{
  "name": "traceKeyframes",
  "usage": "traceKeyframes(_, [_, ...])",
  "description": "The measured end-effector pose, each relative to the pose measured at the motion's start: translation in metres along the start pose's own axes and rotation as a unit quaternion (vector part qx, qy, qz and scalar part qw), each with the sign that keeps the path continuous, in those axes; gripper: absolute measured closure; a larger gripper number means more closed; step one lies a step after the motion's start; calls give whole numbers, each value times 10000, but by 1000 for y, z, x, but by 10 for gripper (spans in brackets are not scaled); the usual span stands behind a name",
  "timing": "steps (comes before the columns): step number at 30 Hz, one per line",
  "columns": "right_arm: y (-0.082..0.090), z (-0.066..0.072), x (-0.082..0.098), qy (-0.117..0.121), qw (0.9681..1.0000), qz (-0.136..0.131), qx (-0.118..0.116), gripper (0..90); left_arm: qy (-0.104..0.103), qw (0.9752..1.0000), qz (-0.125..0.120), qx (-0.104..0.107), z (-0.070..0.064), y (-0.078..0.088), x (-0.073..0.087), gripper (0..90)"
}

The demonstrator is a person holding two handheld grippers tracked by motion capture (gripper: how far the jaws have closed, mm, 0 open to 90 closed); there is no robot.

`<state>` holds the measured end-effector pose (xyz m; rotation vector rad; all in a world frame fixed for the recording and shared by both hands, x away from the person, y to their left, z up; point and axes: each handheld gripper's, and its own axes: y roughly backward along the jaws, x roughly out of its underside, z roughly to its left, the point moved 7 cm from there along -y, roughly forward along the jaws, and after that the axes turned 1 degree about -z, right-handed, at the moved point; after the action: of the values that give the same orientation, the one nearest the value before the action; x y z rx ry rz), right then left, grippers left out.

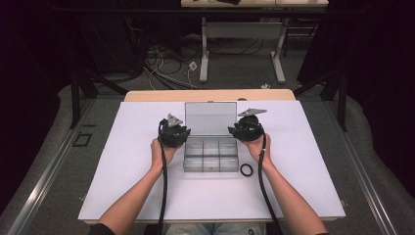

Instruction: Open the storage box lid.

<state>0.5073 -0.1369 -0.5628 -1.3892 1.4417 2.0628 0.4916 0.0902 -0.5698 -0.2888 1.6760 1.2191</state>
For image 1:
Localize person's black left sleeve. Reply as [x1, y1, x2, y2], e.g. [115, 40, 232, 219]
[87, 222, 115, 235]

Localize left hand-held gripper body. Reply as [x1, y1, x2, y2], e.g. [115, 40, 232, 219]
[158, 113, 186, 149]

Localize left hand-held gripper black cable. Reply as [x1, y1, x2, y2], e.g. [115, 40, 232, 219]
[157, 118, 169, 235]

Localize white-framed background desk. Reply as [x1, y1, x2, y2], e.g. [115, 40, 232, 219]
[180, 0, 330, 84]

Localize metal floor rail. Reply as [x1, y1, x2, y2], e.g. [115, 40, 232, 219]
[325, 100, 399, 235]
[5, 98, 96, 235]

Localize black rubber ring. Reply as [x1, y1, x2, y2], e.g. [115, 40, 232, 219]
[239, 163, 254, 178]

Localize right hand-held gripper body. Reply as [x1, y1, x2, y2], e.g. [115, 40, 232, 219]
[236, 108, 268, 142]

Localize hand-held gripper black cable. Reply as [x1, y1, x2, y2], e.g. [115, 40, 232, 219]
[256, 131, 284, 235]
[157, 118, 169, 235]

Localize person's right hand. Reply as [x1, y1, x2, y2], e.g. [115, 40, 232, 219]
[242, 132, 274, 171]

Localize right hand-held gripper black cable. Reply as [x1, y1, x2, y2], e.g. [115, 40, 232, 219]
[256, 131, 284, 235]

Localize person's light pants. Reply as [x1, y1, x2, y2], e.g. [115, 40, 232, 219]
[164, 222, 268, 235]

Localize white table sheet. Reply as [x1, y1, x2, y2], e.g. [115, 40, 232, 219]
[77, 100, 346, 222]

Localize bundle of floor cables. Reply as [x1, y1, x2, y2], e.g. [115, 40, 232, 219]
[123, 16, 201, 91]

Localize person's left hand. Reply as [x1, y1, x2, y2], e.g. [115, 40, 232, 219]
[150, 137, 182, 173]

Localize black metal stand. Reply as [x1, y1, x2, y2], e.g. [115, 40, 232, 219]
[293, 69, 348, 132]
[69, 69, 129, 130]

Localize clear plastic compartment box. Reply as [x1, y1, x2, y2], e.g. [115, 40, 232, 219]
[182, 101, 240, 173]

